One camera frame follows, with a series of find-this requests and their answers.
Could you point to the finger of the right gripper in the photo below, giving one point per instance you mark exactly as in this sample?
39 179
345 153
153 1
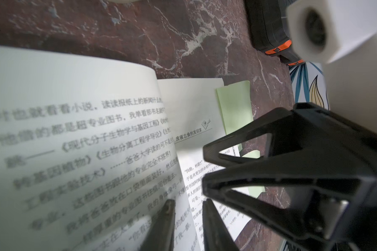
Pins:
306 127
314 205

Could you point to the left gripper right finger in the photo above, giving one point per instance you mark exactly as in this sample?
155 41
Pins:
216 235

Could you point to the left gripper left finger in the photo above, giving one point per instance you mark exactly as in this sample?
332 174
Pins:
161 235

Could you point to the green sticky note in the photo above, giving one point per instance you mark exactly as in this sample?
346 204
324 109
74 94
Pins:
235 105
254 186

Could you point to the yellow paperback book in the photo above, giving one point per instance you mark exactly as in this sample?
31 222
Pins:
92 148

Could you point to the black plastic tool case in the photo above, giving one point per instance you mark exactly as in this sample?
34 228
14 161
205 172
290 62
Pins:
269 30

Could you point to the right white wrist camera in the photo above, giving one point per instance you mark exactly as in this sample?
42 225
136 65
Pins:
342 37

